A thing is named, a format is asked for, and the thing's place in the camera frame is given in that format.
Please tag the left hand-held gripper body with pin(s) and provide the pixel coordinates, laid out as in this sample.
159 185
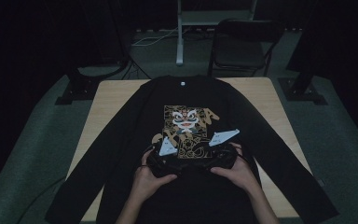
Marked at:
167 147

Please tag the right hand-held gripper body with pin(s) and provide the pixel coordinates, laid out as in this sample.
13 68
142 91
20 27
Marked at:
222 138

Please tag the black long-sleeved printed shirt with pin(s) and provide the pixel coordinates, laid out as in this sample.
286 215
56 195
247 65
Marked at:
199 93

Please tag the person's right hand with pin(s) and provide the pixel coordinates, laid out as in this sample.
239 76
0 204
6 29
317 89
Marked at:
239 175

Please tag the person's left hand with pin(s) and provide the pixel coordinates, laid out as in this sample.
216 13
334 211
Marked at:
146 186

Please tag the black stand base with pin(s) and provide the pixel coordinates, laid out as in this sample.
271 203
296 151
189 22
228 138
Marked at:
301 91
77 90

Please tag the black folding chair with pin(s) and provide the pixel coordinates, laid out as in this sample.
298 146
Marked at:
245 31

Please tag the grey metal desk frame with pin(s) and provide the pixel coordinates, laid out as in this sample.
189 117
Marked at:
179 46

